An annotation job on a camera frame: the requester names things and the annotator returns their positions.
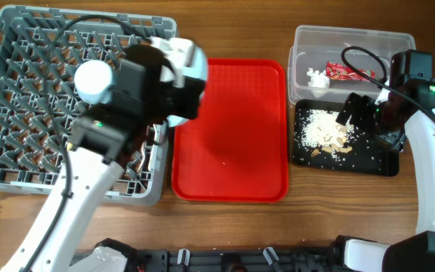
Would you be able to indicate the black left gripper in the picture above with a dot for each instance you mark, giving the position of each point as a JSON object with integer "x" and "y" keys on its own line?
{"x": 193, "y": 91}

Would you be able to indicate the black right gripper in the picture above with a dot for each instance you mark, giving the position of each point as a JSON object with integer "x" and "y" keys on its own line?
{"x": 364, "y": 104}

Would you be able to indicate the light blue plate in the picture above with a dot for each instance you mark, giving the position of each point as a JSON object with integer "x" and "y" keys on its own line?
{"x": 198, "y": 70}

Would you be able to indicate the rice and food scraps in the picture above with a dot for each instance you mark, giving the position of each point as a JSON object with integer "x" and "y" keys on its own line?
{"x": 322, "y": 134}

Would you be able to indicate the red snack wrapper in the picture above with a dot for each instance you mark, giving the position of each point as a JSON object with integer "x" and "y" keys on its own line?
{"x": 340, "y": 72}

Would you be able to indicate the white napkin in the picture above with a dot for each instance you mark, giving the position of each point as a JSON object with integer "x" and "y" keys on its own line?
{"x": 318, "y": 79}

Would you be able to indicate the light blue small bowl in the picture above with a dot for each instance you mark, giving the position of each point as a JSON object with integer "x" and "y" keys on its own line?
{"x": 93, "y": 80}

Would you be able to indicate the white plastic spoon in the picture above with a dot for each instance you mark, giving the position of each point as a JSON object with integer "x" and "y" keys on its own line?
{"x": 162, "y": 132}

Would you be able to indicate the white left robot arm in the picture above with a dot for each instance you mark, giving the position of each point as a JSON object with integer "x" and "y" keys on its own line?
{"x": 151, "y": 85}

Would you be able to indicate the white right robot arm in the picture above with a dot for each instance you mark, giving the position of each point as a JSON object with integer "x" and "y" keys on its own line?
{"x": 410, "y": 110}

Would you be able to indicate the black waste tray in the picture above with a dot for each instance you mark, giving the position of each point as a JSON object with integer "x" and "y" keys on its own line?
{"x": 367, "y": 156}

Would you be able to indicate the clear plastic waste bin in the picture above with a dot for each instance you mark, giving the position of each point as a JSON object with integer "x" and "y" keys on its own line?
{"x": 315, "y": 46}

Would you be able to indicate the grey plastic dishwasher rack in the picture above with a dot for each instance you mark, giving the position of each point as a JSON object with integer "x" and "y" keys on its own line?
{"x": 40, "y": 51}

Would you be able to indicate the red plastic tray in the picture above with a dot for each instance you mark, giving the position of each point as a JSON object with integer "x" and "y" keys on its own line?
{"x": 237, "y": 148}

